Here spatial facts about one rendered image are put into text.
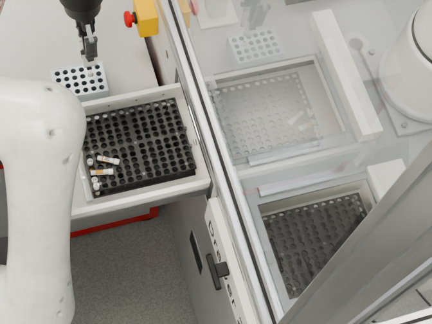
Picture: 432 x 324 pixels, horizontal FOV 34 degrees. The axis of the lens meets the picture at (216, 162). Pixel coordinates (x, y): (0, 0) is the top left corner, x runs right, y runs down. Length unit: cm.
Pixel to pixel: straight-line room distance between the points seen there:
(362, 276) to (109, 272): 163
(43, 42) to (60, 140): 85
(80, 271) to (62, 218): 125
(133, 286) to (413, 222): 176
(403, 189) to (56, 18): 134
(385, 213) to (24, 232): 61
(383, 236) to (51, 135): 48
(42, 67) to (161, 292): 90
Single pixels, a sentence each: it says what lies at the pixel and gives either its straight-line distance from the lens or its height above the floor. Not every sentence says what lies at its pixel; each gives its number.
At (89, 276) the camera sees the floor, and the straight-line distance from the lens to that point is 235.
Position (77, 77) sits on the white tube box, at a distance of 172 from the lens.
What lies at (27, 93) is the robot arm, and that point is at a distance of 100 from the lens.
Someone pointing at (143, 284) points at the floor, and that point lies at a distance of 234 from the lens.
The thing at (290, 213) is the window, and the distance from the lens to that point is 104.
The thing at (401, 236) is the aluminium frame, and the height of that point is 166.
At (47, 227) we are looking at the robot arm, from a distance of 111.
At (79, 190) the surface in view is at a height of 84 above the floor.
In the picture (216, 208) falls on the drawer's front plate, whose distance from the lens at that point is 143.
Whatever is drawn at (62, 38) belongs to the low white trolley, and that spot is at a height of 76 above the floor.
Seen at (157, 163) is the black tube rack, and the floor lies 90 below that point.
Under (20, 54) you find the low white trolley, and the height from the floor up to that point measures 76.
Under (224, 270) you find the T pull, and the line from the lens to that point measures 141.
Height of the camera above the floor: 226
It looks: 65 degrees down
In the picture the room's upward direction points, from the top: 13 degrees clockwise
